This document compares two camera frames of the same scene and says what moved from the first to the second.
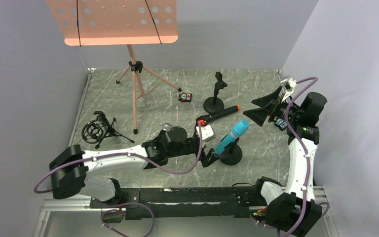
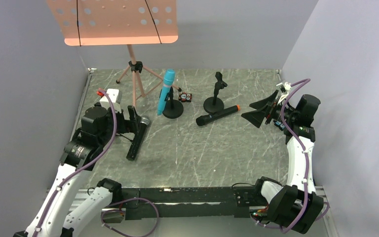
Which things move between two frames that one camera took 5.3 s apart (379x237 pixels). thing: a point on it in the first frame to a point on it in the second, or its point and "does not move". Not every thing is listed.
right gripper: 273,109 does not move
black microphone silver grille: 167,127 to 144,123
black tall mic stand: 214,104 does not move
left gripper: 201,143 to 128,121
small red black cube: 185,97 does not move
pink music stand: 107,22 does not move
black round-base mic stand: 232,154 to 173,108
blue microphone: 238,131 to 169,78
